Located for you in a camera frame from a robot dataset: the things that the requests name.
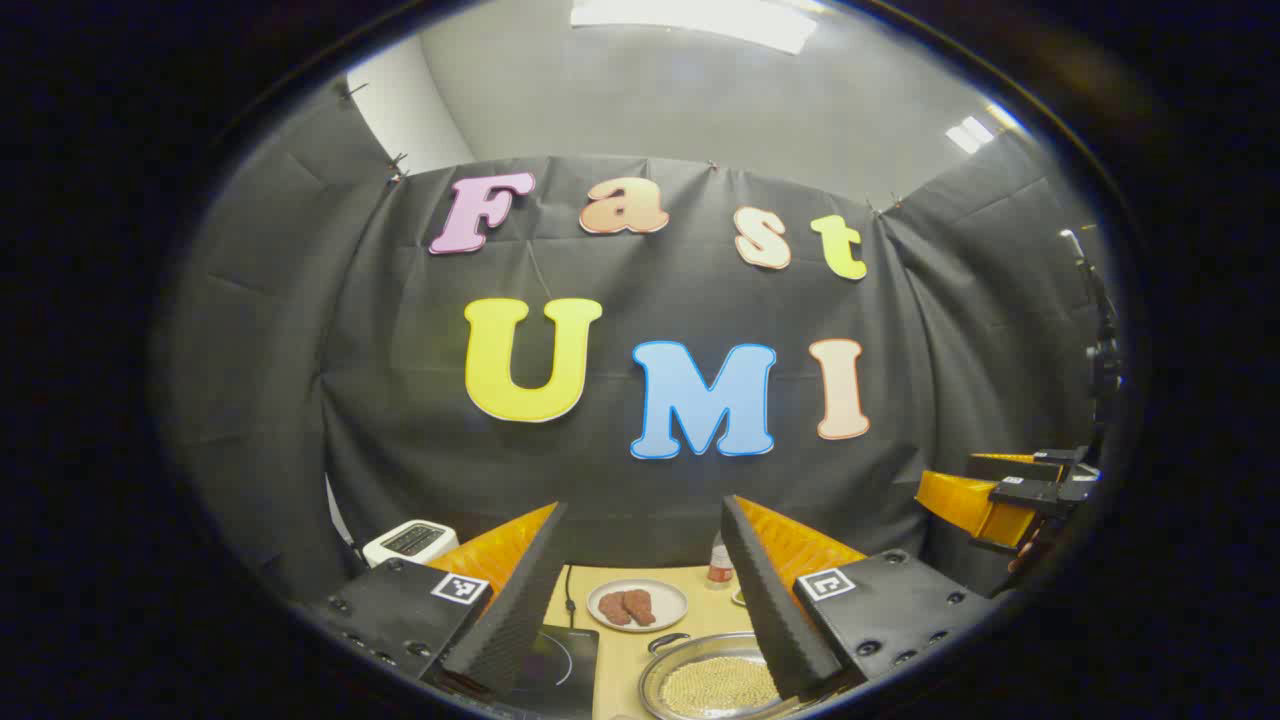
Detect small ceiling light panel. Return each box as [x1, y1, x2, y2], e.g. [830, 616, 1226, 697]
[945, 115, 997, 155]

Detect black backdrop cloth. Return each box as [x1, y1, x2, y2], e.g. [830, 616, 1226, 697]
[165, 80, 1113, 603]

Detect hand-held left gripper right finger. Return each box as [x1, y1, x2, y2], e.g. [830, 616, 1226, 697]
[720, 495, 1001, 703]

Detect black induction cooktop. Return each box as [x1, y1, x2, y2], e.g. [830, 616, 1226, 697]
[498, 625, 601, 720]

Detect steel pot with black handle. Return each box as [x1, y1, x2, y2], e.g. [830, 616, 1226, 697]
[638, 631, 803, 720]

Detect large ceiling light panel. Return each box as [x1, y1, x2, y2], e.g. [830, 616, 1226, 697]
[570, 0, 821, 56]

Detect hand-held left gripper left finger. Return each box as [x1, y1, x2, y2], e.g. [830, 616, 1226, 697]
[295, 502, 569, 701]

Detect black equipment stand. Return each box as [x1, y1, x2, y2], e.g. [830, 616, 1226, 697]
[1058, 228, 1127, 453]

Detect white round plate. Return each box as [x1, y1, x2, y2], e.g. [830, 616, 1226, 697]
[587, 578, 689, 633]

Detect pile of soybeans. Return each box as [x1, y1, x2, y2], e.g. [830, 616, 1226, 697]
[660, 655, 782, 719]

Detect white toaster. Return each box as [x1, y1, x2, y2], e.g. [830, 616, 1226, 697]
[362, 520, 461, 569]

